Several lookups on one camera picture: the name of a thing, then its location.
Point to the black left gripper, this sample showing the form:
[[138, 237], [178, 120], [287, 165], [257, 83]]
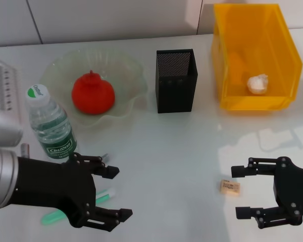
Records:
[[53, 186]]

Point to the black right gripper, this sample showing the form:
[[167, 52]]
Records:
[[298, 189]]

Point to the clear water bottle green label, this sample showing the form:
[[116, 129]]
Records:
[[53, 126]]

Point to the red-orange fruit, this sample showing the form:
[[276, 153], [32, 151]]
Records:
[[93, 93]]

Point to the white paper ball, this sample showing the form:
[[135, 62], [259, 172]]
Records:
[[257, 84]]

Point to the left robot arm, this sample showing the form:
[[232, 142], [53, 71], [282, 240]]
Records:
[[2, 179]]

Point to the green pen white clip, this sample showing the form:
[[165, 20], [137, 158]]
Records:
[[104, 196]]

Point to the tan eraser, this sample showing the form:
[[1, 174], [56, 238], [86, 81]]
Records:
[[229, 187]]

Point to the grey glitter marker pen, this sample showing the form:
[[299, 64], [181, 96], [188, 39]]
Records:
[[106, 157]]

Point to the pale green glass fruit plate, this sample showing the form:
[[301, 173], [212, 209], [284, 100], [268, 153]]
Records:
[[126, 75]]

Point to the black mesh pen holder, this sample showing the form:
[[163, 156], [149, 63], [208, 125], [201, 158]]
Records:
[[175, 83]]

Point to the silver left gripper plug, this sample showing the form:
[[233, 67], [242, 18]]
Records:
[[24, 150]]

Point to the yellow plastic bin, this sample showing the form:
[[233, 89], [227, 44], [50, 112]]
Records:
[[229, 75]]

